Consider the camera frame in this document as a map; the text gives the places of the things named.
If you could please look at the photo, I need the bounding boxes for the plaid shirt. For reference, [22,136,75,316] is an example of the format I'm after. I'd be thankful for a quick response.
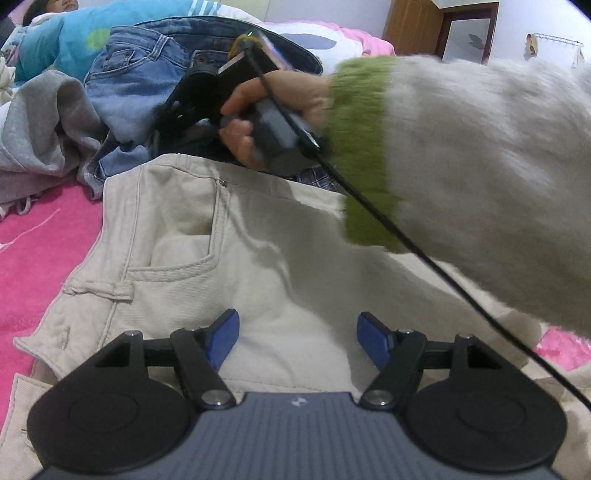
[294,165,348,195]

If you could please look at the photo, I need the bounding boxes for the wooden door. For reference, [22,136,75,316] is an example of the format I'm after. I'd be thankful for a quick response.
[382,0,446,58]

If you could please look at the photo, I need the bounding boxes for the person's right forearm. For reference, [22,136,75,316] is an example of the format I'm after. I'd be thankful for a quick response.
[325,55,591,333]

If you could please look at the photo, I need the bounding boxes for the beige pants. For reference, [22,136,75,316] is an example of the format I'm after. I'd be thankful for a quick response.
[0,153,591,480]

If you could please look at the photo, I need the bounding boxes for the black cable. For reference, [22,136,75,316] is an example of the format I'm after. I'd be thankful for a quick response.
[245,44,591,409]

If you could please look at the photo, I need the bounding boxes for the dark blue jeans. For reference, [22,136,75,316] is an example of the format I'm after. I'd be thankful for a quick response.
[134,16,324,77]

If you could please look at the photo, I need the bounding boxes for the pink quilt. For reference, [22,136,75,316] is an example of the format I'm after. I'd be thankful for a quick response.
[257,21,399,75]

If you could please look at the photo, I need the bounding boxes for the wall hook rack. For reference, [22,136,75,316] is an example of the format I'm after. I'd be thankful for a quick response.
[524,32,585,70]

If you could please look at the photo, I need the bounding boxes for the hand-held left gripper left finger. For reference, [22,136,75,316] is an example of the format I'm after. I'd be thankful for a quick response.
[95,308,240,413]

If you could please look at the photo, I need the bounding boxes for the white patterned cloth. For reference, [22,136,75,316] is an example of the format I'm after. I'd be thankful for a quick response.
[0,46,21,109]

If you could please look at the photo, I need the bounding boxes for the person's right hand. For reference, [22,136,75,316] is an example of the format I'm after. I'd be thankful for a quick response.
[218,69,334,171]

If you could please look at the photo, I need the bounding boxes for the grey hoodie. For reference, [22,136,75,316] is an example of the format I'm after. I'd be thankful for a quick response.
[0,69,110,217]

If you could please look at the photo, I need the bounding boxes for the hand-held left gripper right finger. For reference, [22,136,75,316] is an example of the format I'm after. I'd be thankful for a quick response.
[356,311,506,411]

